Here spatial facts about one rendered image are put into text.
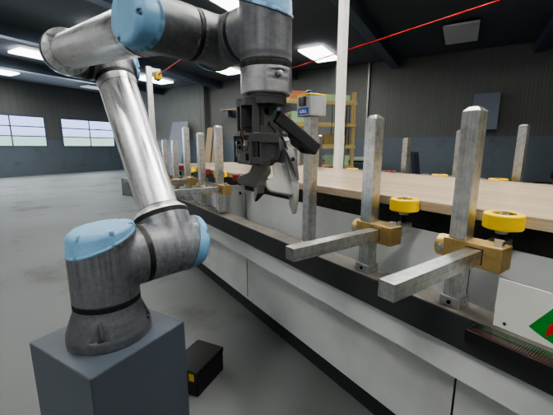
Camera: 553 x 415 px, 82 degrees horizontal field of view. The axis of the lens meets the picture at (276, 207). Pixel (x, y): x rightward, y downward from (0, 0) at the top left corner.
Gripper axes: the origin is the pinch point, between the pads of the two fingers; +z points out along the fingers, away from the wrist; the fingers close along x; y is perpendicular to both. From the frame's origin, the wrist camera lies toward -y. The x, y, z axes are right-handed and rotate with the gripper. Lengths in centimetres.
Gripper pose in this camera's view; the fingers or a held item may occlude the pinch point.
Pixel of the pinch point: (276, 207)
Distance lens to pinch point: 61.3
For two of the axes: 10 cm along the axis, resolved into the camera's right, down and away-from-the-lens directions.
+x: 5.0, 1.6, -8.5
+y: -8.7, 0.9, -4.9
